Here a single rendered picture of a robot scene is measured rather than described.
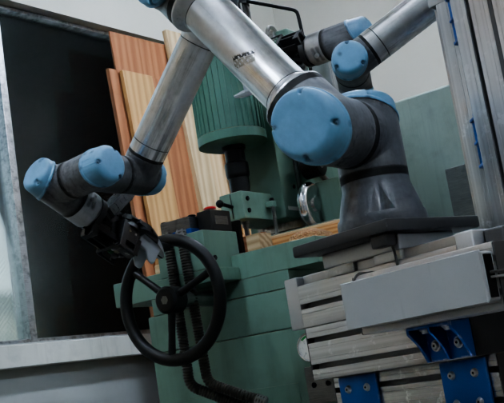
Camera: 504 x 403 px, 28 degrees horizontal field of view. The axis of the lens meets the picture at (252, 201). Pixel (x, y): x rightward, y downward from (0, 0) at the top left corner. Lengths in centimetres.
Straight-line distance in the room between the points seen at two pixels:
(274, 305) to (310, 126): 80
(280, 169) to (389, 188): 96
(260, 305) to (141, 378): 173
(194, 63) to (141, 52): 241
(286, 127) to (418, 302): 36
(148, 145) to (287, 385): 65
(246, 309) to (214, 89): 56
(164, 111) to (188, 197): 227
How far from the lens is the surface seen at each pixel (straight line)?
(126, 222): 205
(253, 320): 230
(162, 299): 220
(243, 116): 249
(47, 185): 194
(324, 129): 153
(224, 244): 232
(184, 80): 192
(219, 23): 170
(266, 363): 229
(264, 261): 228
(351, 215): 164
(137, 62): 428
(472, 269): 133
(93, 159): 187
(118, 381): 387
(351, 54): 209
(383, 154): 166
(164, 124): 194
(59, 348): 361
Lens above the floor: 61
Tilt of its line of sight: 10 degrees up
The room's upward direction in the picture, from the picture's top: 9 degrees counter-clockwise
